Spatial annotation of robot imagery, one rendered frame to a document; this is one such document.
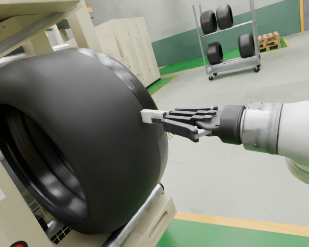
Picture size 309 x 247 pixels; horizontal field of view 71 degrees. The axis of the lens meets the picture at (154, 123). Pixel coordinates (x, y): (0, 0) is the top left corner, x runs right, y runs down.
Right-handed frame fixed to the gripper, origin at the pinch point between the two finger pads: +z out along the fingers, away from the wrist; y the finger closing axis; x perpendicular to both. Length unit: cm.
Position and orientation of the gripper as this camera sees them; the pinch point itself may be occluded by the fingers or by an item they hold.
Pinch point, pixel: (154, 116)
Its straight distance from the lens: 52.0
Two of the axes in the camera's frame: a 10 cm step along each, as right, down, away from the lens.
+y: -5.3, 4.4, -7.2
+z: -8.3, -1.0, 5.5
